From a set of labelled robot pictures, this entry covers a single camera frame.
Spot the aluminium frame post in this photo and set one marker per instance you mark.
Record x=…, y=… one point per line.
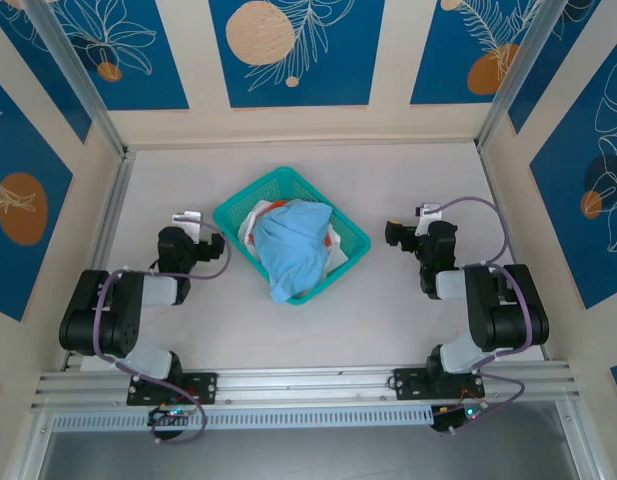
x=88, y=90
x=518, y=75

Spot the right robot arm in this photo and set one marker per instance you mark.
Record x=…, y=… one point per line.
x=493, y=310

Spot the blue floral wall panel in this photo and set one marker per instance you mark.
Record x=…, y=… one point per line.
x=438, y=60
x=13, y=275
x=563, y=225
x=338, y=75
x=563, y=55
x=40, y=62
x=158, y=75

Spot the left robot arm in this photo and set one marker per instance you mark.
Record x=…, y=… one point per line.
x=103, y=320

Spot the teal plastic mesh basket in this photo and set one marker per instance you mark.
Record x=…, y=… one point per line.
x=288, y=180

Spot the orange and white clothes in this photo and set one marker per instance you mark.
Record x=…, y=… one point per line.
x=247, y=231

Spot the light blue t-shirt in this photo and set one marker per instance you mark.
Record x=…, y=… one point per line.
x=288, y=240

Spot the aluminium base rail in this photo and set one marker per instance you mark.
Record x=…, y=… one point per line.
x=308, y=387

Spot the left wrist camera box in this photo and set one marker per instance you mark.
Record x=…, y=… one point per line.
x=185, y=218

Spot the grey metal sheet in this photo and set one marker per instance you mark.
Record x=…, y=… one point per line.
x=308, y=460

